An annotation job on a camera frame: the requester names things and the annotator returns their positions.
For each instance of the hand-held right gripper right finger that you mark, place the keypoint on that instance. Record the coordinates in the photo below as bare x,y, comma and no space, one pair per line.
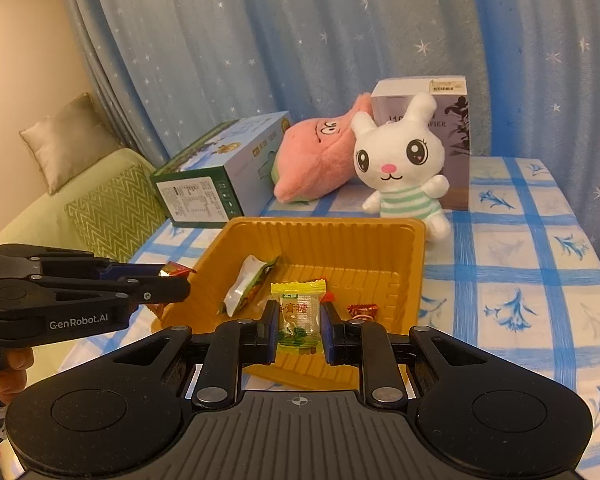
331,335

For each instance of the red brown twisted candy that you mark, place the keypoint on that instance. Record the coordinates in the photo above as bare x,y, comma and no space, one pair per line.
362,311

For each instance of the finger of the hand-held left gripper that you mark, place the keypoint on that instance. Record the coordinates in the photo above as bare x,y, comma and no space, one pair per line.
165,291
130,270

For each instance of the pink plush toy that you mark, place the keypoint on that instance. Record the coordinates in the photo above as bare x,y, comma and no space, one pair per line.
310,160

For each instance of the yellow green candy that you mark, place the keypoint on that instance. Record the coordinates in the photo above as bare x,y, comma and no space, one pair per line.
300,320

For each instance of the blue checked tablecloth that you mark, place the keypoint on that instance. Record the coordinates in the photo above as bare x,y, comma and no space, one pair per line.
505,260

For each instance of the beige cushion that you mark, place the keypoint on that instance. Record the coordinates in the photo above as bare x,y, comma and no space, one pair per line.
65,145

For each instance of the blue starry curtain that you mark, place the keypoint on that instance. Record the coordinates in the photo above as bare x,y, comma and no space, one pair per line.
280,35

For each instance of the green zigzag cushion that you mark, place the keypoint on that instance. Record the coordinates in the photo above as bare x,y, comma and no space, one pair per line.
115,210

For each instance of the white bunny plush toy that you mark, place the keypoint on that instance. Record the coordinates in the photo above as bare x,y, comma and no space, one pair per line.
395,155

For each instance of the grey floral carton box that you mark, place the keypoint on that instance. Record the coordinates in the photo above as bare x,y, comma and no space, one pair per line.
455,125

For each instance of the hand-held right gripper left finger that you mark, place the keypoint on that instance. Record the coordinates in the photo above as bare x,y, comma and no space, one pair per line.
272,332

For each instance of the green and white carton box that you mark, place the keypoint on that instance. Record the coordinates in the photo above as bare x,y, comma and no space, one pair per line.
195,197

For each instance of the silver snack packet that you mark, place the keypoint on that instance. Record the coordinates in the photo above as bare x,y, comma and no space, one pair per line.
242,285

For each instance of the yellow plastic tray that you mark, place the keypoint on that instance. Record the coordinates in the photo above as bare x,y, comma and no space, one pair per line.
330,255

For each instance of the person's left hand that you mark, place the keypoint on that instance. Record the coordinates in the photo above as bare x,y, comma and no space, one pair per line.
15,375

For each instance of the light green sofa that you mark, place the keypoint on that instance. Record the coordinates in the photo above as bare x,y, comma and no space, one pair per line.
25,220

